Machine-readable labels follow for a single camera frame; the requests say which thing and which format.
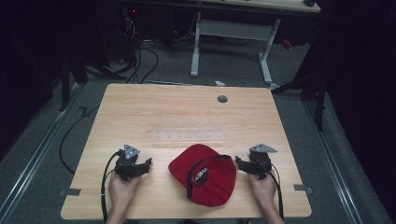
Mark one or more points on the clear plastic ruler strip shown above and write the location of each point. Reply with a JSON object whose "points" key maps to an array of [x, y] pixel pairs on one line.
{"points": [[186, 136]]}

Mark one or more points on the white scrap on floor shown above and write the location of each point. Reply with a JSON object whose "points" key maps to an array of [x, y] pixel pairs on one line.
{"points": [[219, 83]]}

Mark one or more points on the grey tape piece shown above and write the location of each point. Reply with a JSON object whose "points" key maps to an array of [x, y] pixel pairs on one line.
{"points": [[70, 192], [302, 188]]}

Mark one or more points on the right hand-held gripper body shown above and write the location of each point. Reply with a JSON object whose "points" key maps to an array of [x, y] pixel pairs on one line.
{"points": [[260, 163]]}

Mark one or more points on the red baseball cap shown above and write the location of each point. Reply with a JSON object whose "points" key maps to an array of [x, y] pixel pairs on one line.
{"points": [[214, 186]]}

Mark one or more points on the white metal desk frame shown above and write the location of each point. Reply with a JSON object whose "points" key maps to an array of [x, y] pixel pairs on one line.
{"points": [[233, 30]]}

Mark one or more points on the black metal stand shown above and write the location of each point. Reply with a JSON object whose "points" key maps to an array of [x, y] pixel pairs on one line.
{"points": [[319, 102], [65, 84]]}

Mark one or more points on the small red object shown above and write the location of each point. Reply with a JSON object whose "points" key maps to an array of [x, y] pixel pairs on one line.
{"points": [[287, 44]]}

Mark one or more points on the person's left hand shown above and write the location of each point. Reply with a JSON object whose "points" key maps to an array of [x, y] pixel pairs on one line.
{"points": [[121, 193]]}

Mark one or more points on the person's right hand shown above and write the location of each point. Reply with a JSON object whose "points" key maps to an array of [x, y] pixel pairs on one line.
{"points": [[263, 191]]}

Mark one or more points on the metal floor rail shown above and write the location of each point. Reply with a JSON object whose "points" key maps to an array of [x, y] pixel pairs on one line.
{"points": [[34, 161], [336, 174]]}

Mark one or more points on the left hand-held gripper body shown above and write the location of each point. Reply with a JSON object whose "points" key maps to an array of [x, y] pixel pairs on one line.
{"points": [[126, 166]]}

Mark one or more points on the small black object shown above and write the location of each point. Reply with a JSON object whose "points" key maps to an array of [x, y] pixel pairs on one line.
{"points": [[309, 2]]}

